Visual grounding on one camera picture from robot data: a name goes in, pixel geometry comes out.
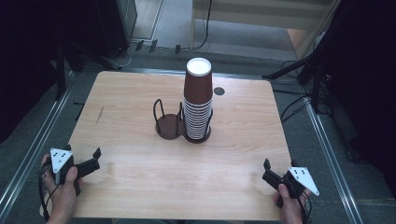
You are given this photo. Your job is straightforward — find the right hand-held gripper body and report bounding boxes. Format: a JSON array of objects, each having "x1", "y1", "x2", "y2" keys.
[{"x1": 262, "y1": 166, "x2": 320, "y2": 200}]

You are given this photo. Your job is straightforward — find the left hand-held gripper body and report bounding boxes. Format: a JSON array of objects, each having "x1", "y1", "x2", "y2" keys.
[{"x1": 49, "y1": 147, "x2": 102, "y2": 187}]

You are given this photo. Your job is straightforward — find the black wire cup holder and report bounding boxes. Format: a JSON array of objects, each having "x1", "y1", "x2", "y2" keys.
[{"x1": 152, "y1": 98, "x2": 215, "y2": 145}]

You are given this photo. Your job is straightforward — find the stack of brown cups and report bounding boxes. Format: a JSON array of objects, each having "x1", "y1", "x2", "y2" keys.
[{"x1": 182, "y1": 57, "x2": 214, "y2": 141}]

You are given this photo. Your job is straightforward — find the person's right hand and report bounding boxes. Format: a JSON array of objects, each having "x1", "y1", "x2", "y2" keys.
[{"x1": 274, "y1": 183, "x2": 308, "y2": 224}]

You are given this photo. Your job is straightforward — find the person's left hand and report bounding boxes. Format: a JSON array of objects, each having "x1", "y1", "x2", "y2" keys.
[{"x1": 41, "y1": 153, "x2": 83, "y2": 220}]

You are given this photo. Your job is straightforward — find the black metal stand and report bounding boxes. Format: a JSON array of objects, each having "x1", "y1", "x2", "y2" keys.
[
  {"x1": 54, "y1": 39, "x2": 123, "y2": 101},
  {"x1": 262, "y1": 46, "x2": 332, "y2": 115}
]

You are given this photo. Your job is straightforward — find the dark curtain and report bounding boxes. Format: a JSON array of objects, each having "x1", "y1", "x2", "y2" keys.
[
  {"x1": 0, "y1": 0, "x2": 98, "y2": 145},
  {"x1": 320, "y1": 0, "x2": 396, "y2": 200}
]

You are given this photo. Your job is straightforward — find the black cabinet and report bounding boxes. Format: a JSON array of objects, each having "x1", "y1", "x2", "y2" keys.
[{"x1": 94, "y1": 0, "x2": 138, "y2": 59}]

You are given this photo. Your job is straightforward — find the beige desk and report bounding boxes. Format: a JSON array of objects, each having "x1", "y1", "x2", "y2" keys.
[{"x1": 191, "y1": 0, "x2": 341, "y2": 61}]

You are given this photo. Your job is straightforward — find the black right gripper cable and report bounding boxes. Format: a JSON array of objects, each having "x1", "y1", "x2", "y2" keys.
[{"x1": 292, "y1": 186, "x2": 313, "y2": 224}]

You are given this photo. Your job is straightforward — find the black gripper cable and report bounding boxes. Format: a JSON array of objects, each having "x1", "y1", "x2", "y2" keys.
[
  {"x1": 37, "y1": 166, "x2": 61, "y2": 222},
  {"x1": 292, "y1": 186, "x2": 313, "y2": 224}
]

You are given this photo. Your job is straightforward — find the metal floor rail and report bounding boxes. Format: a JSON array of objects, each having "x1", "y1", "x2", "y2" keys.
[
  {"x1": 0, "y1": 70, "x2": 77, "y2": 207},
  {"x1": 303, "y1": 95, "x2": 364, "y2": 224}
]

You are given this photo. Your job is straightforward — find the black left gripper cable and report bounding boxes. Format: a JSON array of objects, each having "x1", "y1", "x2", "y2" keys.
[{"x1": 37, "y1": 166, "x2": 61, "y2": 222}]

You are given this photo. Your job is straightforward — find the black floor cables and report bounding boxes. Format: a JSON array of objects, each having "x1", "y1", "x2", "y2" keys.
[{"x1": 273, "y1": 89, "x2": 313, "y2": 123}]

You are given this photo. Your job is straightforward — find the white floor cable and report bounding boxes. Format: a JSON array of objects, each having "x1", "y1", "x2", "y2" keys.
[{"x1": 106, "y1": 42, "x2": 138, "y2": 70}]

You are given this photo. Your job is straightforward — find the black hanging cable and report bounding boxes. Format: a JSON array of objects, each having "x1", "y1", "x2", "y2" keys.
[{"x1": 181, "y1": 0, "x2": 213, "y2": 52}]

